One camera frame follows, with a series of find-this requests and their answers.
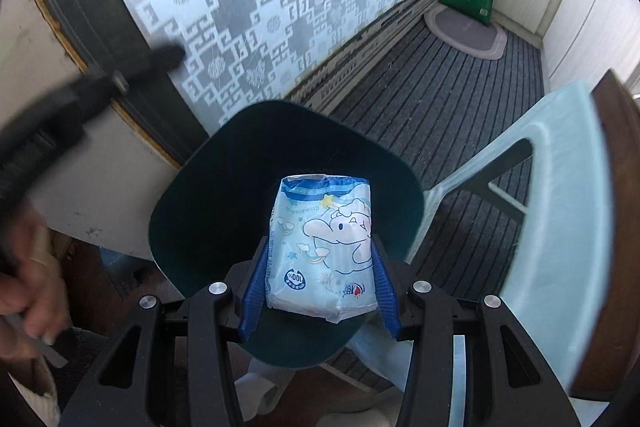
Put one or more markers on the light blue plastic stool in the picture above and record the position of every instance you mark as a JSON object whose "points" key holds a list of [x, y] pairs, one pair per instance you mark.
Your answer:
{"points": [[560, 217]]}

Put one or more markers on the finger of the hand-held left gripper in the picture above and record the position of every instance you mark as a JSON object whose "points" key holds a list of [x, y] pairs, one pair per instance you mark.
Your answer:
{"points": [[150, 62]]}

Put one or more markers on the person's left hand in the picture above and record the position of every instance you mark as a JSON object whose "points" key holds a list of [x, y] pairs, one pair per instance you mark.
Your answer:
{"points": [[35, 277]]}

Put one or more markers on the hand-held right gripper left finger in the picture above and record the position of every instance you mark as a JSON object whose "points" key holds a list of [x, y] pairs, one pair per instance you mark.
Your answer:
{"points": [[252, 302]]}

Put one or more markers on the dark green trash bin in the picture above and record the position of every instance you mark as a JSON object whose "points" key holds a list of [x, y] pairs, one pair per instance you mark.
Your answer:
{"points": [[215, 207]]}

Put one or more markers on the grey oval floor mat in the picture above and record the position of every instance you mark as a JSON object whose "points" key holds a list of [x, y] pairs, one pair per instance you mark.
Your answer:
{"points": [[465, 34]]}

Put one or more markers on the blue printed tissue pack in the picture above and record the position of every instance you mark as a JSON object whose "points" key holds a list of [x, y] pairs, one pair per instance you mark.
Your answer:
{"points": [[320, 247]]}

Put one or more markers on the brown wooden tray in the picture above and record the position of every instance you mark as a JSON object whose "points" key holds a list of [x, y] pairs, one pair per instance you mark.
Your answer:
{"points": [[625, 257]]}

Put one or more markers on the light slipper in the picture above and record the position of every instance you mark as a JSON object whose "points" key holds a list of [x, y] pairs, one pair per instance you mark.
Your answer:
{"points": [[260, 389]]}

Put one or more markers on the person's left forearm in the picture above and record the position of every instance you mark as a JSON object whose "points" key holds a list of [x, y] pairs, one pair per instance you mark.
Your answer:
{"points": [[35, 394]]}

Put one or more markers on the patterned glass sliding door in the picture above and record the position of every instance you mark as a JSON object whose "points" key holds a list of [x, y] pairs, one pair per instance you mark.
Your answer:
{"points": [[250, 7]]}

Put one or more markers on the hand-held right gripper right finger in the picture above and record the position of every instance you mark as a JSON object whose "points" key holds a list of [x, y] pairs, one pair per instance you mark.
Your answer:
{"points": [[385, 302]]}

